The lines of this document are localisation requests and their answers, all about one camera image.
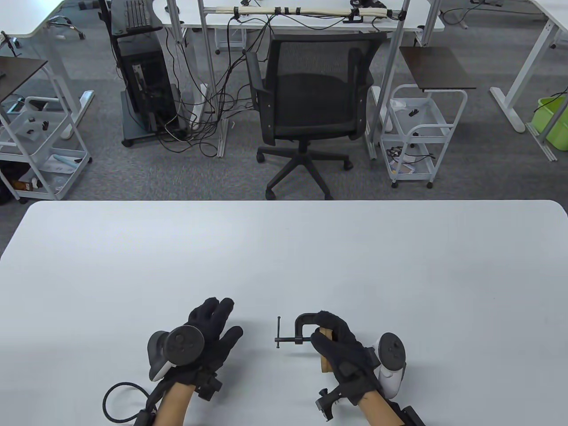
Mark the person's left hand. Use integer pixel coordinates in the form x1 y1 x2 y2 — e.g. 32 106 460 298
156 297 244 392

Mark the person's right hand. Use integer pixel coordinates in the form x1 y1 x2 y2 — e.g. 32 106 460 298
310 311 382 406

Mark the black metal clamp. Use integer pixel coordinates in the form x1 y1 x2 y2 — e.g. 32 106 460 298
274 313 330 350

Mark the person's right forearm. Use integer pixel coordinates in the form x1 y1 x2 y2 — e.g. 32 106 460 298
358 393 406 426

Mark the person's left forearm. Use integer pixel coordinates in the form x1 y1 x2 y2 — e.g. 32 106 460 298
158 382 196 426

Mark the white and black controller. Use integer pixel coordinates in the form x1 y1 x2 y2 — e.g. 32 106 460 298
375 332 407 399
147 325 205 383

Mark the white power strip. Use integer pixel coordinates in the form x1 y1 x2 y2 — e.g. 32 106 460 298
190 83 210 130

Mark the black mesh office chair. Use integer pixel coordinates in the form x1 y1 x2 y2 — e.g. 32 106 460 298
243 33 387 201

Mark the black computer tower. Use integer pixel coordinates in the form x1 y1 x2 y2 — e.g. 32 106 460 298
118 49 181 134

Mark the brown side table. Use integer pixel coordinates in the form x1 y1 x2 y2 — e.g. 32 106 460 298
0 56 48 105
399 46 477 93

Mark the white rolling cabinet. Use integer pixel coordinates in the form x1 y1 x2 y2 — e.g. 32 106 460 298
214 27 247 55

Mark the green plastic bin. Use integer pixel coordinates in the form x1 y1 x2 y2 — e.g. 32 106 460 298
531 97 568 150

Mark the white desk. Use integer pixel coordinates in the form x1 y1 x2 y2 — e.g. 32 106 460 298
461 0 568 134
151 0 446 35
0 0 96 141

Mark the black keyboard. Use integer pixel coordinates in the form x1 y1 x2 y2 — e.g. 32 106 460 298
125 0 150 30

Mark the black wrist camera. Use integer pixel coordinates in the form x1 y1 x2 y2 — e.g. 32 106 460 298
315 386 344 422
197 374 222 402

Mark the black glove cable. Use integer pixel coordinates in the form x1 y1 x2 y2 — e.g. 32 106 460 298
103 379 171 423

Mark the tangle of black cables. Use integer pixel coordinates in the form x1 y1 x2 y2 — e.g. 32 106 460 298
156 12 276 158

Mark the white wire rolling cart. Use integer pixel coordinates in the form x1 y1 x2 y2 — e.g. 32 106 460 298
379 84 468 189
0 95 93 202

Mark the aluminium floor rail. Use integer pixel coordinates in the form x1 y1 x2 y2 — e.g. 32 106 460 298
525 122 560 163

